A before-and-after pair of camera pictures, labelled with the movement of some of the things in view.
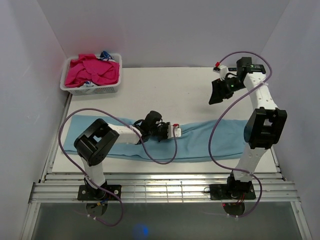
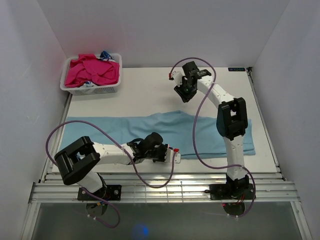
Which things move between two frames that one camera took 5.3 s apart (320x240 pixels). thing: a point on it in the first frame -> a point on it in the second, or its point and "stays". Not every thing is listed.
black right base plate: (219, 192) stays
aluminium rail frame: (160, 188) stays
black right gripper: (219, 92) -> (186, 98)
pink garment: (87, 68) stays
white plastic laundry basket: (109, 89) stays
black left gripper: (165, 136) -> (164, 148)
